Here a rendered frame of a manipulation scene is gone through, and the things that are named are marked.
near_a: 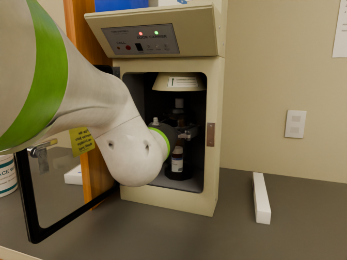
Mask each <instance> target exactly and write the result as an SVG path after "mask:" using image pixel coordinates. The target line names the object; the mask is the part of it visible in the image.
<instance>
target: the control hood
mask: <svg viewBox="0 0 347 260"><path fill-rule="evenodd" d="M84 18H85V20H86V22H87V23H88V25H89V27H90V28H91V30H92V32H93V33H94V35H95V37H96V39H97V40H98V42H99V44H100V45H101V47H102V48H103V50H104V52H105V54H106V55H107V57H108V58H151V57H201V56H218V55H219V49H220V26H221V14H220V12H219V10H218V9H217V8H216V6H215V4H214V3H213V2H203V3H192V4H182V5H171V6H160V7H149V8H138V9H128V10H117V11H106V12H95V13H85V14H84ZM169 23H172V25H173V29H174V32H175V36H176V40H177V44H178V47H179V51H180V54H145V55H115V53H114V52H113V50H112V48H111V46H110V44H109V43H108V41H107V39H106V37H105V35H104V33H103V32H102V30H101V28H110V27H125V26H139V25H154V24H169Z"/></svg>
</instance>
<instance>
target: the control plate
mask: <svg viewBox="0 0 347 260"><path fill-rule="evenodd" d="M101 30H102V32H103V33H104V35H105V37H106V39H107V41H108V43H109V44H110V46H111V48H112V50H113V52H114V53H115V55H145V54H180V51H179V47H178V44H177V40H176V36H175V32H174V28H173V25H172V23H169V24H154V25H139V26H125V27H110V28H101ZM155 31H158V32H159V34H158V35H156V34H155V33H154V32H155ZM139 32H142V33H143V35H142V36H141V35H139ZM135 43H140V44H141V46H142V48H143V51H138V50H137V48H136V45H135ZM156 44H158V45H159V47H156V46H155V45H156ZM164 44H167V45H168V47H165V46H164ZM127 45H129V46H130V47H131V49H130V50H127V49H126V48H125V47H126V46H127ZM147 45H150V47H149V48H147ZM117 46H119V47H120V49H117Z"/></svg>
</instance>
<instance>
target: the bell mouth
mask: <svg viewBox="0 0 347 260"><path fill-rule="evenodd" d="M206 89H207V88H206V86H205V84H204V81H203V79H202V76H201V74H200V72H159V73H158V75H157V78H156V80H155V82H154V85H153V87H152V90H157V91H202V90H206Z"/></svg>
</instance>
